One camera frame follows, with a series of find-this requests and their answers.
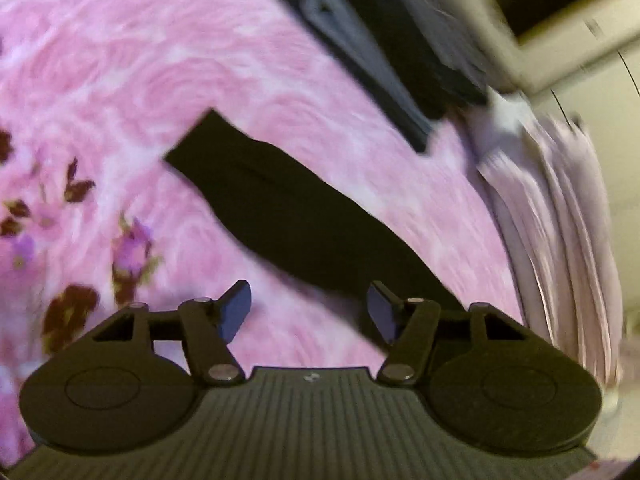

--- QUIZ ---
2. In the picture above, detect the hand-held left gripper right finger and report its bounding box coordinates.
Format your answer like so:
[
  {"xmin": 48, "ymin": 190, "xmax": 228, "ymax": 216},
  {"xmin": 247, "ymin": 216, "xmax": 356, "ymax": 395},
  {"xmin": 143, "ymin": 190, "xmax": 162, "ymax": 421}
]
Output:
[{"xmin": 366, "ymin": 281, "xmax": 551, "ymax": 386}]

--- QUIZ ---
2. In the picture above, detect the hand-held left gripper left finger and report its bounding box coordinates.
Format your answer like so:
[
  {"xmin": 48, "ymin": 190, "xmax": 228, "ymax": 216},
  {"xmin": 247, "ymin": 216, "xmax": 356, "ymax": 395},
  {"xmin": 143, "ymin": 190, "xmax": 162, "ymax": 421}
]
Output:
[{"xmin": 75, "ymin": 280, "xmax": 252, "ymax": 387}]

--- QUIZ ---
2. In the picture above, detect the black sock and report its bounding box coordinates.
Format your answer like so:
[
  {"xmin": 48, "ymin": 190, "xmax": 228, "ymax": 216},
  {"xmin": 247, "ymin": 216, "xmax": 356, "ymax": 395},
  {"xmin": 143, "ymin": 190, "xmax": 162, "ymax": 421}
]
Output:
[{"xmin": 162, "ymin": 107, "xmax": 468, "ymax": 350}]

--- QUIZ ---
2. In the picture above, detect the lilac striped quilt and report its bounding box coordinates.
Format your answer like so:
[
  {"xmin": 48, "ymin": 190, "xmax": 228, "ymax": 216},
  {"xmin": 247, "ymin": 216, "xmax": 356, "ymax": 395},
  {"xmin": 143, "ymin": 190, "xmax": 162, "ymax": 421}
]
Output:
[{"xmin": 469, "ymin": 94, "xmax": 627, "ymax": 392}]

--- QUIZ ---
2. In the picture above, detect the pink floral blanket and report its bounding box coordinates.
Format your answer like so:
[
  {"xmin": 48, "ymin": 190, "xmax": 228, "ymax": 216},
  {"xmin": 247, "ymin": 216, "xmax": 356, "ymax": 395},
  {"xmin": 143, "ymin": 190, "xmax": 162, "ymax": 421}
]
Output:
[{"xmin": 0, "ymin": 0, "xmax": 527, "ymax": 462}]

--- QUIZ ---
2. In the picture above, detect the folded black garment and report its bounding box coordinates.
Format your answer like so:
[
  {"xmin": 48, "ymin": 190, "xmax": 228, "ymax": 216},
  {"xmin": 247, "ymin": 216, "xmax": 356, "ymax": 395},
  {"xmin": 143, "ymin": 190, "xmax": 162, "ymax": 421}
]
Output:
[{"xmin": 300, "ymin": 0, "xmax": 490, "ymax": 122}]

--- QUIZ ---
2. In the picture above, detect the cream wardrobe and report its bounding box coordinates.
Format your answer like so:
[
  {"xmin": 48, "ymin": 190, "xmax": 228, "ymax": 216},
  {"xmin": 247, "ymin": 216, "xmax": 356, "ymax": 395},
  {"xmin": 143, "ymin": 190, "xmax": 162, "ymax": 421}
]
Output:
[{"xmin": 520, "ymin": 35, "xmax": 640, "ymax": 321}]

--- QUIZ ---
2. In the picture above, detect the beige furniture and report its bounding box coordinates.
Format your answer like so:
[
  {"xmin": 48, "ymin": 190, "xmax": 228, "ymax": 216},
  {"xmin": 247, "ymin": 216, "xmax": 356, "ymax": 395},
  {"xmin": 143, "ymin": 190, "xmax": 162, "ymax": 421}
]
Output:
[{"xmin": 465, "ymin": 0, "xmax": 640, "ymax": 97}]

